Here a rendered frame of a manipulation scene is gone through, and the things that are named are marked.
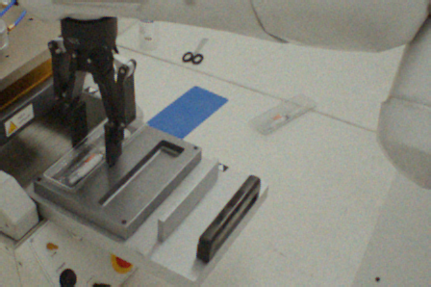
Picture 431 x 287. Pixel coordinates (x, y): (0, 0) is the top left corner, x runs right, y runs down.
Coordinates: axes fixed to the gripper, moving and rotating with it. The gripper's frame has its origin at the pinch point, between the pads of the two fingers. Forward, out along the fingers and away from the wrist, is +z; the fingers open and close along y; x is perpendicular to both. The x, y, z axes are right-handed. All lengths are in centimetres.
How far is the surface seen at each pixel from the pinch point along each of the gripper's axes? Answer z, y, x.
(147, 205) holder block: 3.7, 12.3, -4.9
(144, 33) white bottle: 23, -34, 63
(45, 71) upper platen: -2.9, -14.3, 5.6
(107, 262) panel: 22.6, 3.5, -3.7
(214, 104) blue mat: 28, -7, 52
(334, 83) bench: 28, 14, 77
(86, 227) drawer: 6.3, 6.3, -11.1
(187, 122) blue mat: 28, -9, 42
